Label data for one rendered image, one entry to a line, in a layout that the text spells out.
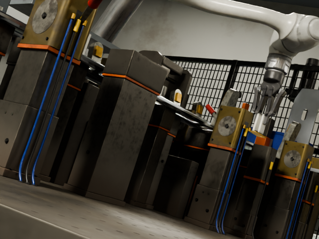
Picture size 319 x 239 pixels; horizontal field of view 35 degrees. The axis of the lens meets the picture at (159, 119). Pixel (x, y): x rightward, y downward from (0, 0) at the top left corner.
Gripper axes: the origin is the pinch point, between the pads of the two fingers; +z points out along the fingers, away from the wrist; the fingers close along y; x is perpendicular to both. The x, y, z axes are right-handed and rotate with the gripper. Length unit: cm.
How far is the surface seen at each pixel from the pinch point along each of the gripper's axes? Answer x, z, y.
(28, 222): -129, 41, 62
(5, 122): -109, 32, 19
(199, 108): -18.6, 2.2, -14.3
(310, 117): 26.5, -11.7, 4.8
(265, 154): -22.1, 14.0, 19.3
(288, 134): -7.5, 3.7, 16.8
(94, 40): -63, -4, -27
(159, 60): -45.4, -5.1, -14.0
